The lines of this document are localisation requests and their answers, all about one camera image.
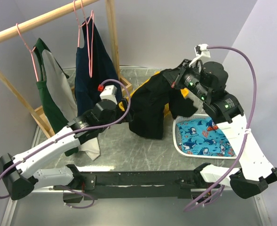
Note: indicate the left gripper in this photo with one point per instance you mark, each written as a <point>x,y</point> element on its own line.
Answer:
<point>121,113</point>

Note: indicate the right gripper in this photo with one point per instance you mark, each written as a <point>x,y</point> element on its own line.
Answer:
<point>175,76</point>

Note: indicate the black t shirt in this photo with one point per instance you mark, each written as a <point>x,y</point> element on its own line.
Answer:
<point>148,103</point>

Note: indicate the pink wire hanger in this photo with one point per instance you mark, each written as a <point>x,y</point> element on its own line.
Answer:
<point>90,43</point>

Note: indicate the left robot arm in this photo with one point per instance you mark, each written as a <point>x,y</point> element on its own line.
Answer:
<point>23,173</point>

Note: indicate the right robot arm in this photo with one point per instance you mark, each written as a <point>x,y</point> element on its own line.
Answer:
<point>208,84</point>

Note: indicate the navy blue shirt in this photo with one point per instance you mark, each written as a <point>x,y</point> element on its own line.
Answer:
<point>86,88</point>

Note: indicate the green and grey shirt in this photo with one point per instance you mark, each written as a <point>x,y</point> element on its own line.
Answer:
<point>57,99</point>

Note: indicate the pink hanger with navy shirt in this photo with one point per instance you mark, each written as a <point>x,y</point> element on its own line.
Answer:
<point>77,18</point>

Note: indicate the pink hanger with green shirt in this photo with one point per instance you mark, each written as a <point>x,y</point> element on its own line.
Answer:
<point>30,51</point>

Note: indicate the white laundry basket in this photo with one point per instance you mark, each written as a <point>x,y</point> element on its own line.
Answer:
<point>183,150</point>

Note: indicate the blue shark print cloth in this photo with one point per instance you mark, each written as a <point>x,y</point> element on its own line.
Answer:
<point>199,139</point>

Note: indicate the wooden clothes rack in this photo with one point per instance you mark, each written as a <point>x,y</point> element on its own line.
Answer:
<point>38,113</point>

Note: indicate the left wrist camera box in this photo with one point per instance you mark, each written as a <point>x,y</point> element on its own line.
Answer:
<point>109,93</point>

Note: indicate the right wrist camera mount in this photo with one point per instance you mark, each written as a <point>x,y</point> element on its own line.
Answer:
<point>201,52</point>

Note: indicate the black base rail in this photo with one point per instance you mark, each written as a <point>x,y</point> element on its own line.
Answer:
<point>136,184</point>

